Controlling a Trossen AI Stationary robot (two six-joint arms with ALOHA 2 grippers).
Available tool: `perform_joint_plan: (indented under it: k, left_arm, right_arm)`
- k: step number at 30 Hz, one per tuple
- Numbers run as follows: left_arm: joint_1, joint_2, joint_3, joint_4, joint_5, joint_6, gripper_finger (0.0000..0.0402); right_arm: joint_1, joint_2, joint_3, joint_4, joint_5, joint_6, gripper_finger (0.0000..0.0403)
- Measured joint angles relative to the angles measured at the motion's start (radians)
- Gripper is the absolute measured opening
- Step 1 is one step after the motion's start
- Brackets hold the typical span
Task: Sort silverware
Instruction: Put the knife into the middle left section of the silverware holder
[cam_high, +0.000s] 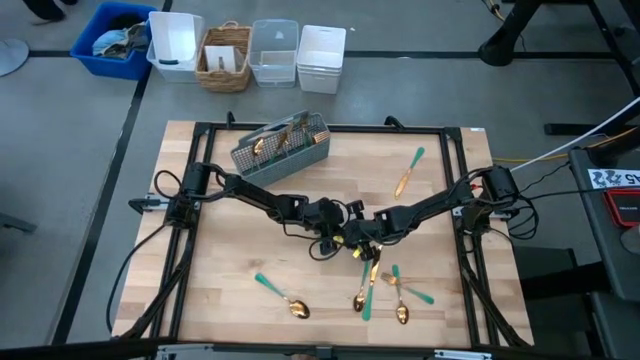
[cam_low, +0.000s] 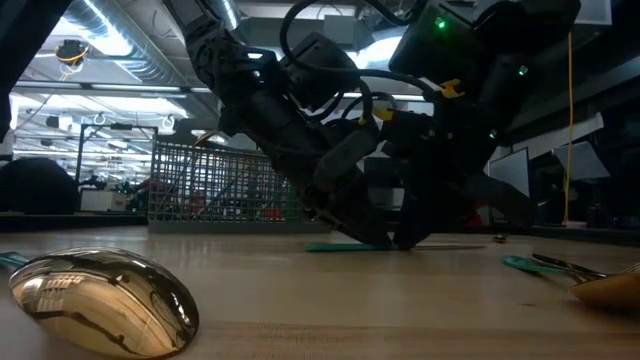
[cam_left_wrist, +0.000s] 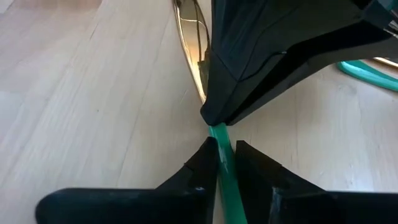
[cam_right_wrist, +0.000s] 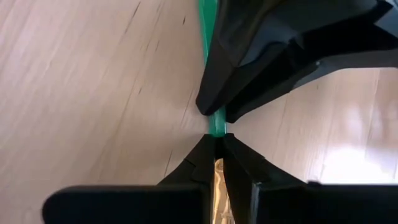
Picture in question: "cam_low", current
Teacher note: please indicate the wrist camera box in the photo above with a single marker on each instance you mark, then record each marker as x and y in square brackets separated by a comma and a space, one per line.
[320, 65]
[430, 45]

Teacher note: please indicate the tilted white panel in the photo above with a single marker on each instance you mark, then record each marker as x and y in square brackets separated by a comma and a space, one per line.
[582, 160]

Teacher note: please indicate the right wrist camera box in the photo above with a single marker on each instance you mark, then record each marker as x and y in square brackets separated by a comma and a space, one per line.
[430, 45]

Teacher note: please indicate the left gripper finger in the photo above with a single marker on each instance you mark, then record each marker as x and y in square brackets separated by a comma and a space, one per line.
[365, 220]
[330, 221]

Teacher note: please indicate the black metal gantry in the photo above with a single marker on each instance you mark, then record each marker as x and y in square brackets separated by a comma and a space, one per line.
[120, 126]

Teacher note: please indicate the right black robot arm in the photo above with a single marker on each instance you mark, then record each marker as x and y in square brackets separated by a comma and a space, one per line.
[525, 30]

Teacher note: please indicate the long ceiling light strip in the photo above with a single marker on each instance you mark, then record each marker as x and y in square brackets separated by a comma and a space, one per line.
[125, 88]

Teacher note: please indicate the white box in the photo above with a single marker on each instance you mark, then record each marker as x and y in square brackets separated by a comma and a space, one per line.
[102, 200]

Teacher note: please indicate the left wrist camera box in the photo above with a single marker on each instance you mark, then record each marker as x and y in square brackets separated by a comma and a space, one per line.
[320, 65]

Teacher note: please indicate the person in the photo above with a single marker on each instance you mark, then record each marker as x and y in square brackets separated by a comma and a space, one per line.
[35, 190]

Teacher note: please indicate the grey mesh cutlery caddy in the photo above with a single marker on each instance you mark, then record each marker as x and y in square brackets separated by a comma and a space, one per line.
[225, 228]

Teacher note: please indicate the white whiteboard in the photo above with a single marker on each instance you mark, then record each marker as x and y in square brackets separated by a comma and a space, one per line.
[510, 175]

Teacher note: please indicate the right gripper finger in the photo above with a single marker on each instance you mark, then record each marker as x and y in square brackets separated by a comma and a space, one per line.
[420, 220]
[500, 200]

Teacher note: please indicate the silver ventilation duct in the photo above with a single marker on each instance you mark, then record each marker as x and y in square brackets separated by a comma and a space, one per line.
[115, 30]

